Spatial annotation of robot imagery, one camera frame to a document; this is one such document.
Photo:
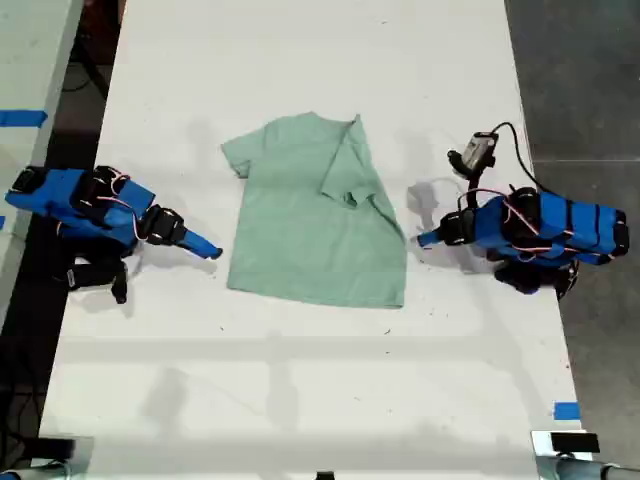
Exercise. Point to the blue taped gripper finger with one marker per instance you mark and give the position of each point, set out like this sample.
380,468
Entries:
430,234
202,241
200,251
431,242

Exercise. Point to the pale green T-shirt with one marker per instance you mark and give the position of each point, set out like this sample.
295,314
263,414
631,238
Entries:
310,240

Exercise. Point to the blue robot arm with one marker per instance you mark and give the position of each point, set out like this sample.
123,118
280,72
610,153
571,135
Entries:
560,227
70,200

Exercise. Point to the long blue tape strip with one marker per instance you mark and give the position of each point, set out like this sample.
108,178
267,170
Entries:
22,117

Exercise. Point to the grey side table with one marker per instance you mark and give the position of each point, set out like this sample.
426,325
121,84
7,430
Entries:
30,60

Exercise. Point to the square blue tape piece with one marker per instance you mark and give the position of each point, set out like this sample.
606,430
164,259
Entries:
566,410

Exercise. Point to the camera black stalk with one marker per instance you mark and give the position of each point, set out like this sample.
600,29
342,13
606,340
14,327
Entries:
474,186
120,290

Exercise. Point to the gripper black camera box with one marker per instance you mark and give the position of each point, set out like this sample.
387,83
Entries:
90,276

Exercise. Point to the black box on white bracket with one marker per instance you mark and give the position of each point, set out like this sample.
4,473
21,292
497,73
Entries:
574,442

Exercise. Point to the black box on grey bracket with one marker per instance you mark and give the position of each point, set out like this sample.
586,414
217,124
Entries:
52,447

